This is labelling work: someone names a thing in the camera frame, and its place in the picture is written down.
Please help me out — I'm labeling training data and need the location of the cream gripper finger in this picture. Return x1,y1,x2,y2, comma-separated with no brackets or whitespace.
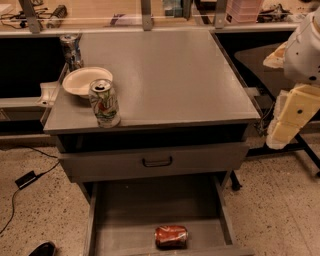
270,83,320,143
263,42,287,69

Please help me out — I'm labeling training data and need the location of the red coke can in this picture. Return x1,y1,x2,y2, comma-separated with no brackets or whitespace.
154,225,188,248

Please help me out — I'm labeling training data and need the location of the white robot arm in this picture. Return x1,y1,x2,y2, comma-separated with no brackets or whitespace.
263,7,320,150

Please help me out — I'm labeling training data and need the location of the grey drawer cabinet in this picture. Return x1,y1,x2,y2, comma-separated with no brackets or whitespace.
43,29,261,184

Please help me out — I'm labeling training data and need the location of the green white soda can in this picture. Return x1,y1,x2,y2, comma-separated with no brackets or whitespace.
89,79,121,128

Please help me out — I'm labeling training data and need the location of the open middle drawer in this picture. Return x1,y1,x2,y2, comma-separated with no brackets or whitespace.
83,174,254,256

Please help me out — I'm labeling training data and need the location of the black chair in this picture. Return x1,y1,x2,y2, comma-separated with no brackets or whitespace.
229,39,320,192

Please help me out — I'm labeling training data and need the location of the white bowl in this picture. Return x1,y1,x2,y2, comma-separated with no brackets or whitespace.
62,67,113,98

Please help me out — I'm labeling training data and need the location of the black power adapter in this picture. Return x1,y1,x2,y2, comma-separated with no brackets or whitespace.
15,171,37,190

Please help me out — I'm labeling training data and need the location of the black shoe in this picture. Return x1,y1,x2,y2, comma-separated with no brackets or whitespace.
28,241,56,256

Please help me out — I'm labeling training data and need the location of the top drawer with handle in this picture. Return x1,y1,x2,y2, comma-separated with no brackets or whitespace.
60,142,249,183

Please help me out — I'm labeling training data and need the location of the white plastic bracket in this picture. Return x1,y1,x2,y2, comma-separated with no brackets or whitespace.
36,81,60,108

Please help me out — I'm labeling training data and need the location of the black floor cable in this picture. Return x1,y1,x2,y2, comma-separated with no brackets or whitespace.
0,145,61,235

